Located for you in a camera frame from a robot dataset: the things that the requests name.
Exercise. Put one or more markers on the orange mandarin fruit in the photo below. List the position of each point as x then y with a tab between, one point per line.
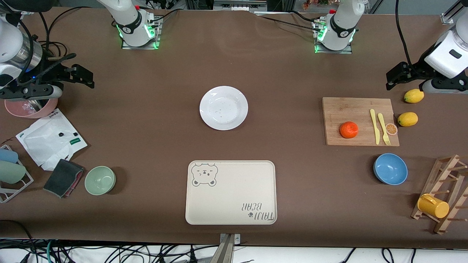
348	130

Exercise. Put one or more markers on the pale green cup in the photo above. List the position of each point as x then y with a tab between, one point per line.
11	171

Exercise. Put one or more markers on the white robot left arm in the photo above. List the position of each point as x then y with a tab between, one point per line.
343	22

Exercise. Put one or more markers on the dark grey folded cloth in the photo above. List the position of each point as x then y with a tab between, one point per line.
63	178

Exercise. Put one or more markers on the small orange slice toy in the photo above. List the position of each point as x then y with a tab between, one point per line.
391	129

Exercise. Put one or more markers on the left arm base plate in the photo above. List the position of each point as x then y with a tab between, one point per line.
332	52

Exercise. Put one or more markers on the cream bear print tray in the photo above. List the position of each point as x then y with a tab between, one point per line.
234	190

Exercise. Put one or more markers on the yellow plastic knife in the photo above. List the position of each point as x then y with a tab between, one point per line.
374	126

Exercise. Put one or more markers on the white round plate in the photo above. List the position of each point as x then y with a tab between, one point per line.
223	108

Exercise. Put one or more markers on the aluminium frame profile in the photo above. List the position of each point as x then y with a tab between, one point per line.
448	18

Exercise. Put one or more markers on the yellow plastic fork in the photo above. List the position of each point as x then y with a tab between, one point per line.
383	126

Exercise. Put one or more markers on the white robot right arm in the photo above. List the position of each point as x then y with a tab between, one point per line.
128	14

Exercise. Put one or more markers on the yellow cup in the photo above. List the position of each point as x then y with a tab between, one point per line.
433	206

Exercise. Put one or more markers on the wooden cup rack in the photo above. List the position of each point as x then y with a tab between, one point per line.
444	171

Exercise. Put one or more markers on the yellow lemon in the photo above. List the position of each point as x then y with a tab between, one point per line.
407	119
414	95

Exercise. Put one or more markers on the blue bowl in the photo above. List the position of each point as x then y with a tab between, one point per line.
390	168

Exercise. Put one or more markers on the grey metal frame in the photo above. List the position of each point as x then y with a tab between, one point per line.
237	5

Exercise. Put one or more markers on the wooden cutting board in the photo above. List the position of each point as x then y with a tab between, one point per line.
343	109

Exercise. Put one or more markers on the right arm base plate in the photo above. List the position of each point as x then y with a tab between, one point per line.
140	47

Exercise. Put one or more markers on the white plastic bag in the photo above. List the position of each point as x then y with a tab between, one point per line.
47	140

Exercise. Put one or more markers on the pink bowl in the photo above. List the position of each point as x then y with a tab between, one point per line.
33	112

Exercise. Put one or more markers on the pale green bowl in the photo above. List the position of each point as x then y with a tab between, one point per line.
100	180

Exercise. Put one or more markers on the light blue cup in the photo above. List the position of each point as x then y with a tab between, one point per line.
8	156

